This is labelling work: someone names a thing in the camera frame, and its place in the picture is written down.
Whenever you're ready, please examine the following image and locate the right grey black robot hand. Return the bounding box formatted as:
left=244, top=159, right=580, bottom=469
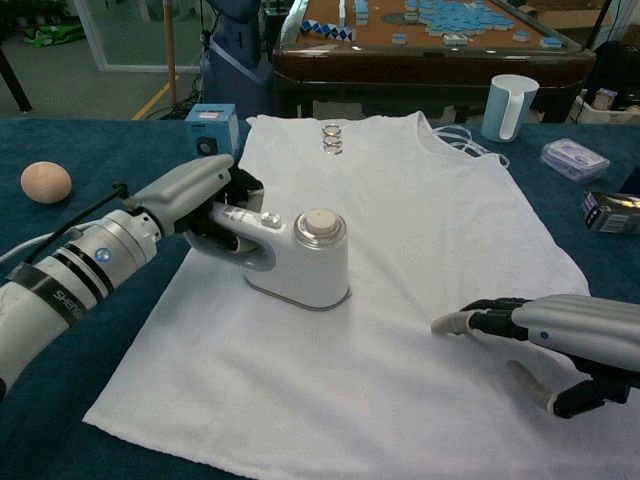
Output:
left=430, top=293, right=640, bottom=420

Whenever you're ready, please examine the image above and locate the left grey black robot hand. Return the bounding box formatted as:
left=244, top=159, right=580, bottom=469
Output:
left=134, top=153, right=265, bottom=251

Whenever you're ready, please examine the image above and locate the white handheld steam iron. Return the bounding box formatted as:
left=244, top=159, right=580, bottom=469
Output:
left=185, top=202, right=354, bottom=312

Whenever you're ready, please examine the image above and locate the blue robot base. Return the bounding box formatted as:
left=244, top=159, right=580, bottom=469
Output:
left=199, top=0, right=275, bottom=120

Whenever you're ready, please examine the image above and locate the light blue speaker box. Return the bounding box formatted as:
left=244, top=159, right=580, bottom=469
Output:
left=184, top=103, right=240, bottom=161

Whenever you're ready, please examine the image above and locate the black purple carton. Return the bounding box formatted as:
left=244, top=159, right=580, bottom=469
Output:
left=579, top=190, right=640, bottom=235

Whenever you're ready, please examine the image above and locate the wooden pole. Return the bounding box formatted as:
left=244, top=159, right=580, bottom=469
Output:
left=163, top=0, right=180, bottom=105

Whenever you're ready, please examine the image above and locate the beige egg-shaped ball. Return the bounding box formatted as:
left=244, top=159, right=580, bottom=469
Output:
left=20, top=160, right=73, bottom=205

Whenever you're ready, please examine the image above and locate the clear plastic purple case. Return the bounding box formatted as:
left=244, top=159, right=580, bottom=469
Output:
left=539, top=138, right=611, bottom=186

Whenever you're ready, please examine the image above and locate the white framed glass door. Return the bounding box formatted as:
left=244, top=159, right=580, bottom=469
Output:
left=74, top=0, right=204, bottom=71

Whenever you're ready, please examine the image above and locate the black table leg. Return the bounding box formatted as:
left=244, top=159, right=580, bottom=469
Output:
left=0, top=37, right=34, bottom=112

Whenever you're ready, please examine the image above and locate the green bag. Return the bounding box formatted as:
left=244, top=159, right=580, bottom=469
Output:
left=22, top=25, right=84, bottom=47

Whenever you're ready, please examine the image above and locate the blue white snake puzzle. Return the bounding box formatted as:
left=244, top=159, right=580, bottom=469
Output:
left=298, top=18, right=357, bottom=42

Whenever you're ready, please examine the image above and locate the white storage basket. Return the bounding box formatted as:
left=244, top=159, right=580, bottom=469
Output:
left=569, top=88, right=640, bottom=125

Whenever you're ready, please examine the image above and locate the light blue white pitcher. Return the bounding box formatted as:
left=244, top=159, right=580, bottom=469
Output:
left=480, top=74, right=540, bottom=144

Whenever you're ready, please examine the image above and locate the white sleeveless top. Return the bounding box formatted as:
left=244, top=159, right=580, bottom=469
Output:
left=81, top=110, right=640, bottom=480

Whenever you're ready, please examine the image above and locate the black bag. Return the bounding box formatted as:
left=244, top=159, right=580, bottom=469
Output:
left=592, top=40, right=640, bottom=91

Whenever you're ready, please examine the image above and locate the brown mahjong table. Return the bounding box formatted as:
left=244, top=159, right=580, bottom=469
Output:
left=271, top=0, right=598, bottom=124

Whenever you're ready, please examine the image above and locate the blue mahjong tile pile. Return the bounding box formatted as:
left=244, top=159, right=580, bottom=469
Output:
left=404, top=0, right=514, bottom=36

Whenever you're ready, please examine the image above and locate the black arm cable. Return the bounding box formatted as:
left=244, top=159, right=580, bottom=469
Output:
left=22, top=183, right=134, bottom=266

